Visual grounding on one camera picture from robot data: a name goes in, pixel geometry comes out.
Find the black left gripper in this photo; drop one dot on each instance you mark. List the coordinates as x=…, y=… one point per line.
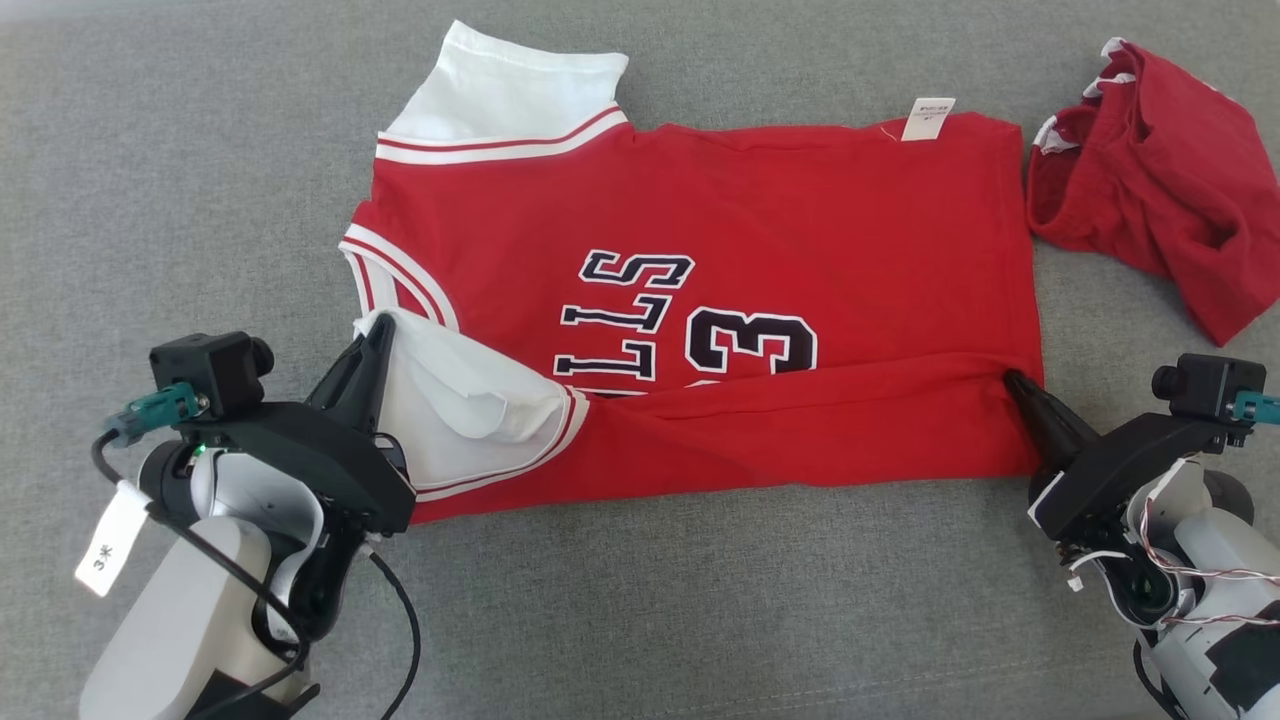
x=320, y=450

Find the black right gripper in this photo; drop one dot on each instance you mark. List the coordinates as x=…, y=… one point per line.
x=1110, y=480

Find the red shorts with white stripes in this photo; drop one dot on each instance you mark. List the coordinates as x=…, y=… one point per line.
x=1170, y=170

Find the red jersey with white sleeves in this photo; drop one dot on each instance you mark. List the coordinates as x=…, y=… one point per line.
x=750, y=200

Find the white paper tag with print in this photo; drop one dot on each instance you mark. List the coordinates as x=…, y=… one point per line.
x=110, y=545

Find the grey fabric sofa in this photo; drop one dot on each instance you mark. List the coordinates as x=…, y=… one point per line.
x=700, y=620

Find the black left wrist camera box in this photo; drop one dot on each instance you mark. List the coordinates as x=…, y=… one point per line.
x=210, y=365

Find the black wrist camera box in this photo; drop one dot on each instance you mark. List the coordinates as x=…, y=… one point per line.
x=1205, y=385
x=210, y=365

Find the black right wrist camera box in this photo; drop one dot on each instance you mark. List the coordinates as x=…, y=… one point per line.
x=1205, y=385

